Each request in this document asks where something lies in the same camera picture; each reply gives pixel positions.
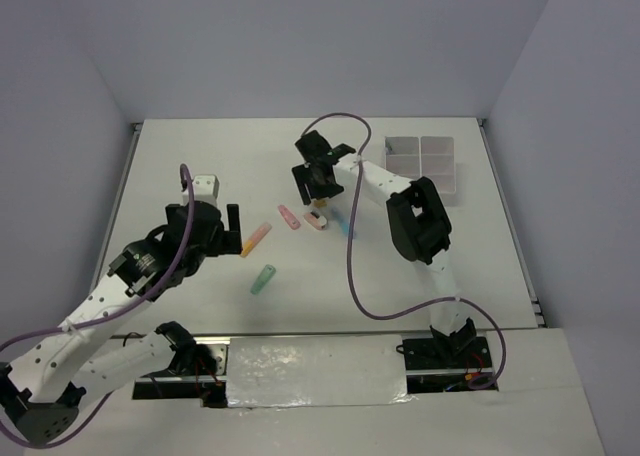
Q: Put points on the left white organizer box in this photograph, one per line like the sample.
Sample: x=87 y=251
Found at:
x=406 y=160

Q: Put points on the white organizer box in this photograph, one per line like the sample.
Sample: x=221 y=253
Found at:
x=437 y=162
x=406 y=160

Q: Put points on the green correction tape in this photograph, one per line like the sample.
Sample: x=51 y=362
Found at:
x=264 y=277

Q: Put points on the right white organizer box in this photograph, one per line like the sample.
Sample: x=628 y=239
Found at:
x=437 y=162

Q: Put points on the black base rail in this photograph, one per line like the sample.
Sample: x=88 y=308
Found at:
x=427 y=371

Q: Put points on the silver foil cover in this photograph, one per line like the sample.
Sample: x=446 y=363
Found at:
x=315 y=371

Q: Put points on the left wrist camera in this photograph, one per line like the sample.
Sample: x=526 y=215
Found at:
x=206 y=189

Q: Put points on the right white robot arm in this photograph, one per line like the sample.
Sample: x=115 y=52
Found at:
x=417 y=221

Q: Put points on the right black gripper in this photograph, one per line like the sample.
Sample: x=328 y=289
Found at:
x=300 y=174

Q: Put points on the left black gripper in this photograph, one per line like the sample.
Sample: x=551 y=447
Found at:
x=234 y=239

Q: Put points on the pink correction tape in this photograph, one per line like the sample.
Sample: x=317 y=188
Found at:
x=289 y=217

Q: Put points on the blue highlighter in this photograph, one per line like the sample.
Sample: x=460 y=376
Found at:
x=342 y=217

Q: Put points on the orange pink highlighter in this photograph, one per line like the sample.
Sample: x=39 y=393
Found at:
x=255 y=238

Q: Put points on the pink stapler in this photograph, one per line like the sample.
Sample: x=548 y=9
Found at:
x=316 y=219

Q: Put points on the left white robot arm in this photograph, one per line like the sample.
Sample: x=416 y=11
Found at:
x=44 y=390

